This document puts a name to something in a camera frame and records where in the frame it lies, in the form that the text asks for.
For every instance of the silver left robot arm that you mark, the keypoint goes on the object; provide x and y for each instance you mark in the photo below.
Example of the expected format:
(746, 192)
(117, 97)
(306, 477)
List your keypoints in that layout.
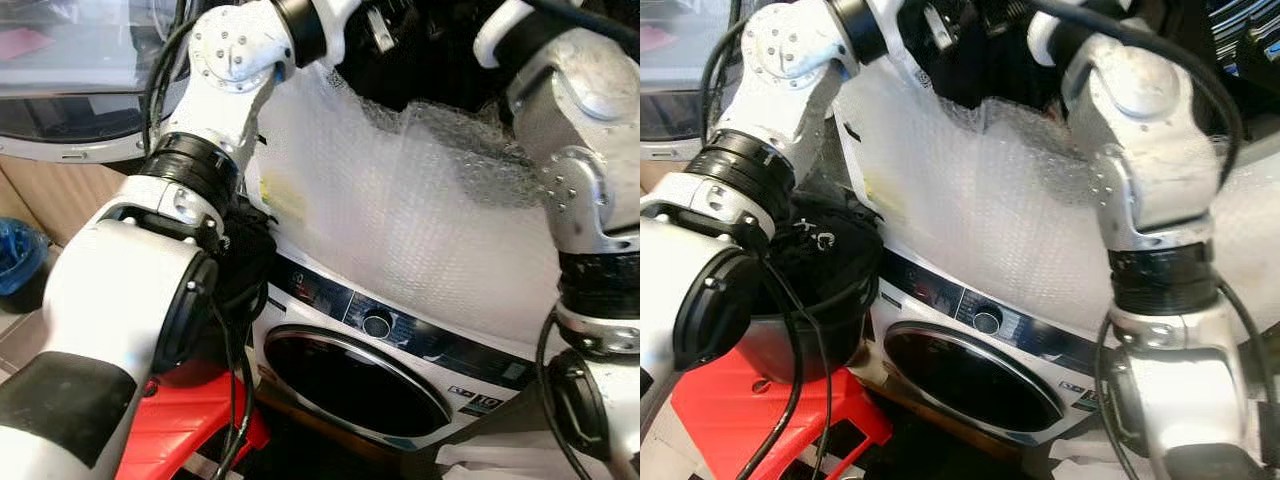
(120, 290)
(700, 300)

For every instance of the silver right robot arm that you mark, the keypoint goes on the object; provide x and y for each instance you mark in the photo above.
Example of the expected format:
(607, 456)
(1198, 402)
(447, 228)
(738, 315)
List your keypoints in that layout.
(1150, 140)
(580, 110)

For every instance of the white twin-drum washing machine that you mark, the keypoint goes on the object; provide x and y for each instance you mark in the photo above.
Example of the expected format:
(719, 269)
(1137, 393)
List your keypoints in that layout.
(470, 365)
(1060, 350)

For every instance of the wooden cabinet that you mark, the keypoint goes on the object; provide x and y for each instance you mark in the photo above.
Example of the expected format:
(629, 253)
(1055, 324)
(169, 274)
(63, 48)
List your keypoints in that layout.
(50, 195)
(660, 175)

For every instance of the round glass washer door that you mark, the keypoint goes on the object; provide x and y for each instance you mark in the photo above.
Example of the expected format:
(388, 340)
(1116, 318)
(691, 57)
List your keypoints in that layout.
(70, 90)
(670, 110)

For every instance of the red plastic stool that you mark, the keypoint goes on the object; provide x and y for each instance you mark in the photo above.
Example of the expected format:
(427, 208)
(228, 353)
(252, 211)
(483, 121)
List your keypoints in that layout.
(740, 410)
(180, 425)

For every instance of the black laundry basket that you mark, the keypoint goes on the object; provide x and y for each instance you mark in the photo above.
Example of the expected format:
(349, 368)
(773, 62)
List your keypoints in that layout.
(810, 345)

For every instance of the clear bubble wrap sheet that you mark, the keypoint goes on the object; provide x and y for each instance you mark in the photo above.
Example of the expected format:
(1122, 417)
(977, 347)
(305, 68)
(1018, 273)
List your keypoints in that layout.
(1000, 200)
(400, 200)

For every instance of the white crumpled paper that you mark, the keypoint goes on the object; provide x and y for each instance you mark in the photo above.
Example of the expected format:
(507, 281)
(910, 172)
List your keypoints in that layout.
(490, 462)
(1085, 468)

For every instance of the round washer control knob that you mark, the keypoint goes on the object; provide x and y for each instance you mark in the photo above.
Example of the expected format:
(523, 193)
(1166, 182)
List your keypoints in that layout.
(987, 320)
(377, 323)

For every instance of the dark round lower washer door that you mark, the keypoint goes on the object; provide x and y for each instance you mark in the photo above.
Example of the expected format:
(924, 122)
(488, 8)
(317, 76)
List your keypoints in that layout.
(355, 385)
(970, 380)

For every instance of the blue plastic basket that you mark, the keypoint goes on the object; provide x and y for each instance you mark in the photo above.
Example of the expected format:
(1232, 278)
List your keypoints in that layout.
(20, 265)

